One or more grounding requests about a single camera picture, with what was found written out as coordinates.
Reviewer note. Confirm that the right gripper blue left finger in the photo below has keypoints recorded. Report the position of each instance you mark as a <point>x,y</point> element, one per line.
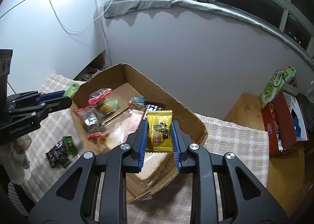
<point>72,199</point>

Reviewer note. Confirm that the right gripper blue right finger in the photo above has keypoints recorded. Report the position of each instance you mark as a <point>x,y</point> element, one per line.
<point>243,197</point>

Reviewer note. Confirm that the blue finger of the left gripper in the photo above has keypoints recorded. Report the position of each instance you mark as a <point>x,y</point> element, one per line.
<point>49,96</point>
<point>53,105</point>

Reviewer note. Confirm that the yellow candy packet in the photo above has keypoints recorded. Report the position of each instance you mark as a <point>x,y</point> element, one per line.
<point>158,133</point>

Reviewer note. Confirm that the packaged white bread slices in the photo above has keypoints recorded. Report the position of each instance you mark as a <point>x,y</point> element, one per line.
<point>128,156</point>

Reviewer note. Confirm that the large Snickers bar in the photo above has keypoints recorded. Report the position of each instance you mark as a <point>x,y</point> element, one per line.
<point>154,106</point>

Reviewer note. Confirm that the red date snack packet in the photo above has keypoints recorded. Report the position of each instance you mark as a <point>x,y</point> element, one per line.
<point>96,130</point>

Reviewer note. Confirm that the round lollipop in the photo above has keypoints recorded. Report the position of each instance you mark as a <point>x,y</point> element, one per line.
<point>107,107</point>

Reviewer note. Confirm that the small dark Snickers bar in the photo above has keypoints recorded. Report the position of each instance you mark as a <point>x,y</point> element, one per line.
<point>58,155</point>

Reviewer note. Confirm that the green jelly cup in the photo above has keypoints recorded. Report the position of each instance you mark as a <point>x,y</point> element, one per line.
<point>71,91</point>

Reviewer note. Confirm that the green small snack packet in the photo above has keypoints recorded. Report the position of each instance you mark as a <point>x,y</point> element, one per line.
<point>70,145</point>

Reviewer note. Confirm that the red clear candy wrapper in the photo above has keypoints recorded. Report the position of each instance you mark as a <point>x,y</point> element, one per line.
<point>98,95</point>

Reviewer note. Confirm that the left gloved hand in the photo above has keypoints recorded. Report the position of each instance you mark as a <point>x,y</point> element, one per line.
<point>14,159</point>

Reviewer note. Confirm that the pink plaid tablecloth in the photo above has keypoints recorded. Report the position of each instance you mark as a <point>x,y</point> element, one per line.
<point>159,194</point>

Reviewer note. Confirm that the open cardboard box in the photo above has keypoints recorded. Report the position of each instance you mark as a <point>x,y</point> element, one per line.
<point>137,116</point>

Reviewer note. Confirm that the red shoe box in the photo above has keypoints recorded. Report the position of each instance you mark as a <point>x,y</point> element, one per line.
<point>284,122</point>

